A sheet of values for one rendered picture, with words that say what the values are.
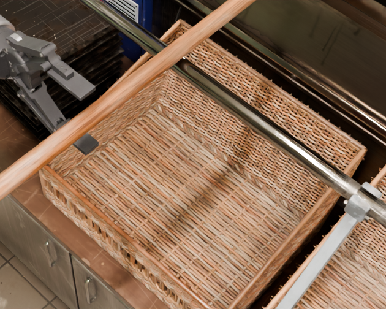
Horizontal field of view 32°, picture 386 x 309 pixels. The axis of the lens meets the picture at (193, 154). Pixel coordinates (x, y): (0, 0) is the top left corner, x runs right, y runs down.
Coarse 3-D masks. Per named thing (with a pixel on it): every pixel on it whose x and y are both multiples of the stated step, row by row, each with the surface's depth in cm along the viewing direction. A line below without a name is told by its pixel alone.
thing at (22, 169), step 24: (240, 0) 117; (216, 24) 114; (168, 48) 109; (192, 48) 111; (144, 72) 106; (120, 96) 103; (72, 120) 100; (96, 120) 101; (48, 144) 97; (24, 168) 94; (0, 192) 92
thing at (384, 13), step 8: (344, 0) 128; (352, 0) 127; (360, 0) 126; (368, 0) 124; (376, 0) 123; (384, 0) 124; (360, 8) 127; (368, 8) 126; (376, 8) 124; (384, 8) 123; (376, 16) 125; (384, 16) 124; (384, 24) 125
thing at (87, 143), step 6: (66, 120) 109; (60, 126) 108; (84, 138) 107; (90, 138) 107; (72, 144) 107; (78, 144) 107; (84, 144) 107; (90, 144) 107; (96, 144) 107; (84, 150) 106; (90, 150) 106
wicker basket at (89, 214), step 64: (128, 128) 176; (192, 128) 176; (320, 128) 150; (64, 192) 151; (128, 192) 165; (192, 192) 166; (256, 192) 168; (320, 192) 158; (128, 256) 155; (192, 256) 157; (256, 256) 158
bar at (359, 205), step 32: (96, 0) 118; (128, 32) 116; (192, 64) 112; (224, 96) 108; (256, 128) 106; (320, 160) 103; (352, 192) 100; (352, 224) 102; (384, 224) 99; (320, 256) 104
